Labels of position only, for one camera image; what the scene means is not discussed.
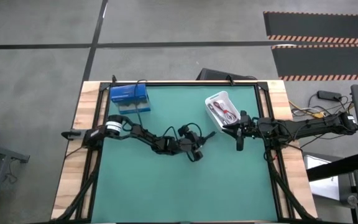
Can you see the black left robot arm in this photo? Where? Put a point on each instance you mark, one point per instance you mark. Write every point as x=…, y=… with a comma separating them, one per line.
x=145, y=135

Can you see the blue cardboard box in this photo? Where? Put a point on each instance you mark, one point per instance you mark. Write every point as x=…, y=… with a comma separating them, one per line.
x=129, y=93

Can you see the black power adapter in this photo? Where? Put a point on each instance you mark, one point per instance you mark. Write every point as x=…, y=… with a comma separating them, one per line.
x=328, y=95

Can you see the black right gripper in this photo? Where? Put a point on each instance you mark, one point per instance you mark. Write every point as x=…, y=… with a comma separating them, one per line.
x=245, y=129

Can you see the black clamp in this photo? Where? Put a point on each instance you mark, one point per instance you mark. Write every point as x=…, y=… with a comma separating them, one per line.
x=70, y=134

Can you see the white box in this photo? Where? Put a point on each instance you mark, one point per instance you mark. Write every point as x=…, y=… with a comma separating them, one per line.
x=322, y=183

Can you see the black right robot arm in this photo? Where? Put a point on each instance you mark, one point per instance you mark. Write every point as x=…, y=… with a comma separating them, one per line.
x=306, y=126

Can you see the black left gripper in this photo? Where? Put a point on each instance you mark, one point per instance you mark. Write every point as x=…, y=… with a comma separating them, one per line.
x=191, y=141

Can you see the black hazard-striped floor mat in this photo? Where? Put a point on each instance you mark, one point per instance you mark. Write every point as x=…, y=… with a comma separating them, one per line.
x=322, y=25
x=325, y=60

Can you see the white plastic bin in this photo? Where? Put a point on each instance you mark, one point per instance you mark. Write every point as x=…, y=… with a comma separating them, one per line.
x=221, y=96

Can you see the green table mat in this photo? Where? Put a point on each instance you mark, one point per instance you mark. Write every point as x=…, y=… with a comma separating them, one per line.
x=182, y=186

